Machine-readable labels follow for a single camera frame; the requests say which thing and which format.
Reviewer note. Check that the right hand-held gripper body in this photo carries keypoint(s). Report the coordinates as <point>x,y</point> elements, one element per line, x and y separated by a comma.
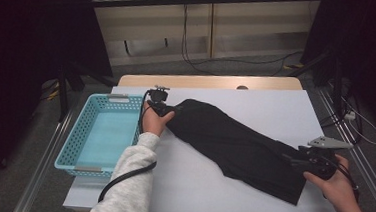
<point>319,163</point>

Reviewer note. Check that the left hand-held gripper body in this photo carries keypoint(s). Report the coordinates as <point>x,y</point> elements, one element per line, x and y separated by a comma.
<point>159,99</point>

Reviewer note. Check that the black pants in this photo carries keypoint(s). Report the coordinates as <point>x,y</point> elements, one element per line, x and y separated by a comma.
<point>227,142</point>

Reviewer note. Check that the blue perforated plastic basket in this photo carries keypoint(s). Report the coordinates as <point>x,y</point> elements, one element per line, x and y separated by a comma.
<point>100,136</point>

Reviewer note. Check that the person's left hand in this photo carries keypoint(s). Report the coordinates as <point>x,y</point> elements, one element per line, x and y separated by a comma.
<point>153,122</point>

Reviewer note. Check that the person's right hand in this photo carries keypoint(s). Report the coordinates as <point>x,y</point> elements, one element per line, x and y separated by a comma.
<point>340,192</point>

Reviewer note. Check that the wooden table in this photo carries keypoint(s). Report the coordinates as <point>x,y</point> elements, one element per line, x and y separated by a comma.
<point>194,80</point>

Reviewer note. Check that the white power strip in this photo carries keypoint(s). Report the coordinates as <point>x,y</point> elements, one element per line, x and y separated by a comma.
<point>349,115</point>

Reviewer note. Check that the grey table grommet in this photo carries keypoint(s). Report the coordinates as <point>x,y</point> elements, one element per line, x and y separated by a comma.
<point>242,87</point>

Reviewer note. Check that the black metal stand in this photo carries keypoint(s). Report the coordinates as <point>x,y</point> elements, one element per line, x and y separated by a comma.
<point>337,83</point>

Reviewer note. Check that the beige wooden cabinet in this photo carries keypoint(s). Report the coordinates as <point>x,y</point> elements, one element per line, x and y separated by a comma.
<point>248,30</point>

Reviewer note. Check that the yellow strip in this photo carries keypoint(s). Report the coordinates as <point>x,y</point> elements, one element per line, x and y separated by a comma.
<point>52,93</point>

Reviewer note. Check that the black curtain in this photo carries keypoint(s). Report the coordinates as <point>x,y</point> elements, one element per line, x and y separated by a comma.
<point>30,41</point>
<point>374,39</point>

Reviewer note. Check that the metal floor rail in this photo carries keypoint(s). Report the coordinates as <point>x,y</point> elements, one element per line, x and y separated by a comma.
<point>366,198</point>
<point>43,166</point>

